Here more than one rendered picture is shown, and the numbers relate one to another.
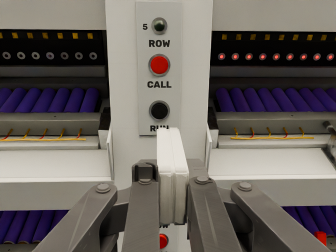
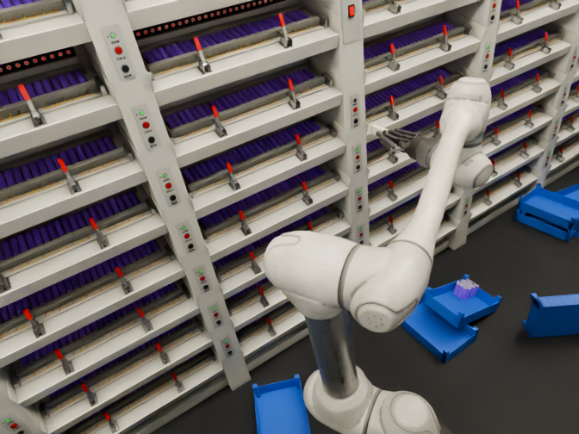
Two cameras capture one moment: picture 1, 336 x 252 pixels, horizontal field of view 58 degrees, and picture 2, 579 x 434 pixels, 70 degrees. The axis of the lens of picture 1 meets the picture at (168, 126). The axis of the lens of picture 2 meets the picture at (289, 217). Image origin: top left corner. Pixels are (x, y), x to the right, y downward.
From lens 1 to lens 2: 1.32 m
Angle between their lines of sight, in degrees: 28
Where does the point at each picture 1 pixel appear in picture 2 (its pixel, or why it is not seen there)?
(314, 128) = (382, 109)
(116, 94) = (346, 120)
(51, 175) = (330, 149)
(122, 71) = (347, 114)
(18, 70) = not seen: hidden behind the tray
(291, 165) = (382, 123)
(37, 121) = (313, 136)
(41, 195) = (328, 156)
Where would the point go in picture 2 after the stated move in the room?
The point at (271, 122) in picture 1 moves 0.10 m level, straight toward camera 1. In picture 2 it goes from (372, 112) to (382, 121)
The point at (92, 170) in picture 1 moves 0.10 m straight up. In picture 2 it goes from (339, 144) to (336, 118)
